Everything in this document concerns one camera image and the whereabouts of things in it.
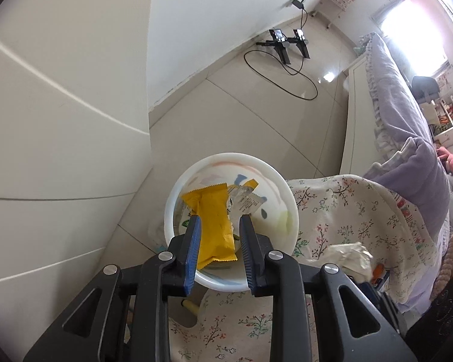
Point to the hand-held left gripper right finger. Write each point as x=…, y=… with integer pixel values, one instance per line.
x=249, y=256

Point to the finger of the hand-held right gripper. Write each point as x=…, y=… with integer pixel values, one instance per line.
x=390, y=309

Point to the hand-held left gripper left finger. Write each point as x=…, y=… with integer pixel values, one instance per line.
x=193, y=252

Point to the yellow snack wrapper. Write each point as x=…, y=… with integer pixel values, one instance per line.
x=213, y=226

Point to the yellow and white foil wrapper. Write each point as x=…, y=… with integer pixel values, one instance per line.
x=249, y=201

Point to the white plastic bowl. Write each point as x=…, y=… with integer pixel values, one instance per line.
x=271, y=181

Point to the small blue orange box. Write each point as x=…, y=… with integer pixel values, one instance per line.
x=379, y=270

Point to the yellow tube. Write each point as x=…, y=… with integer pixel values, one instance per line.
x=191, y=306

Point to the crumpled white tissue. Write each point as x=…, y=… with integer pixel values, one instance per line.
x=347, y=258

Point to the floral printed cloth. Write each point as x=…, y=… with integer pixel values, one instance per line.
x=343, y=211

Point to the purple blanket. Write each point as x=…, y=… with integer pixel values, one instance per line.
x=419, y=173

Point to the white wardrobe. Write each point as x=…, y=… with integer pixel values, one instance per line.
x=60, y=139

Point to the white shelf unit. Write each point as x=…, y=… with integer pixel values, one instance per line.
x=451, y=120

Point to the blue chair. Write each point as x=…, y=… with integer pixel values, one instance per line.
x=424, y=85

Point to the white bed frame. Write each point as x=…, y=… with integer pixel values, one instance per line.
x=356, y=120

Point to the black wall charger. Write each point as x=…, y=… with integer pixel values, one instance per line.
x=297, y=3

